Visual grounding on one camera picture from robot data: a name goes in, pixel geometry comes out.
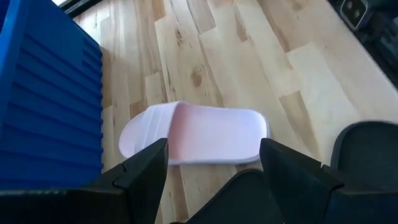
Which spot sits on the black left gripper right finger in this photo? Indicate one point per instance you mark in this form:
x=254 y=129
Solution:
x=292 y=186

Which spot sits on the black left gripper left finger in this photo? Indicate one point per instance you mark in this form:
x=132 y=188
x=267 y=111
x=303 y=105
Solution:
x=149 y=180

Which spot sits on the table-level camera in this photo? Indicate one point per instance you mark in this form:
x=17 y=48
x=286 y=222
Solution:
x=354 y=12

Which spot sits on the blue plastic bin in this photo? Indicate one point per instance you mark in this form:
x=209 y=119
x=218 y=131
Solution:
x=46 y=109

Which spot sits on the pink slide sandal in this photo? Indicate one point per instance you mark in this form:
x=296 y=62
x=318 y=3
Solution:
x=211 y=133

